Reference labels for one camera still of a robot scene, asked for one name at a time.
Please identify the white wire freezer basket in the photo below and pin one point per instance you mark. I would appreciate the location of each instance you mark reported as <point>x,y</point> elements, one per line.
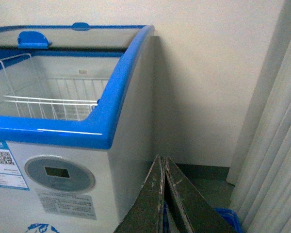
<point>52,87</point>

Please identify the blue plastic basket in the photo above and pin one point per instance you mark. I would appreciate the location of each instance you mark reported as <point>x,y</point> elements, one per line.
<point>230,217</point>

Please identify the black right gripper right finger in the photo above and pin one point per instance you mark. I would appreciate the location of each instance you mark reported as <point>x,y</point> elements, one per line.
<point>189,210</point>

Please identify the white vertical curtain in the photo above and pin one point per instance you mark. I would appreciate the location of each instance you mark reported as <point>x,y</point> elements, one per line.
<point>261,166</point>

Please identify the white blue chest freezer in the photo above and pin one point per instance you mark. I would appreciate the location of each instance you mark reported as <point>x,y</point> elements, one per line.
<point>66,176</point>

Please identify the glass sliding freezer lid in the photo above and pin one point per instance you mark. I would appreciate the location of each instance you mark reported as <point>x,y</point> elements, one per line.
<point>78,36</point>

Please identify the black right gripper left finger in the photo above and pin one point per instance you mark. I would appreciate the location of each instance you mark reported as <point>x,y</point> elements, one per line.
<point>146,214</point>

